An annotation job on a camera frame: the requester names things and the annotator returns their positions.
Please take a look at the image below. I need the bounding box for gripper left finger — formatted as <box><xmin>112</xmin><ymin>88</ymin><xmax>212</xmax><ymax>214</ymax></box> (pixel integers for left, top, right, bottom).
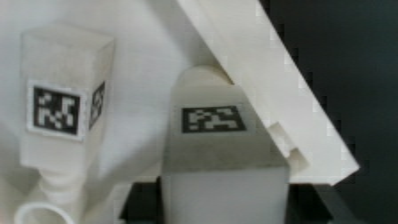
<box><xmin>119</xmin><ymin>179</ymin><xmax>164</xmax><ymax>224</ymax></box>

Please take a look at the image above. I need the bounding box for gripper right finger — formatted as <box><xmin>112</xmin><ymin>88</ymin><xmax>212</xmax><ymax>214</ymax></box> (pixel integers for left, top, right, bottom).
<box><xmin>286</xmin><ymin>184</ymin><xmax>363</xmax><ymax>224</ymax></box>

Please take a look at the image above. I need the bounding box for white leg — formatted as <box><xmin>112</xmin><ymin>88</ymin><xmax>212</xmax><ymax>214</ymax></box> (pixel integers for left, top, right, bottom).
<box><xmin>162</xmin><ymin>66</ymin><xmax>290</xmax><ymax>224</ymax></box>
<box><xmin>14</xmin><ymin>23</ymin><xmax>116</xmax><ymax>224</ymax></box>

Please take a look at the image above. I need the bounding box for white square tabletop tray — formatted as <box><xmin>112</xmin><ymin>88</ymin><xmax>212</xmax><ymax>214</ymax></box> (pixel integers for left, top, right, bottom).
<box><xmin>0</xmin><ymin>0</ymin><xmax>359</xmax><ymax>224</ymax></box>

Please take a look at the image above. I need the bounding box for white leg inside tray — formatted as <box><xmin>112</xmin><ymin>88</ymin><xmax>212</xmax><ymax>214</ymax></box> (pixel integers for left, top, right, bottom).
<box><xmin>14</xmin><ymin>23</ymin><xmax>116</xmax><ymax>224</ymax></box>

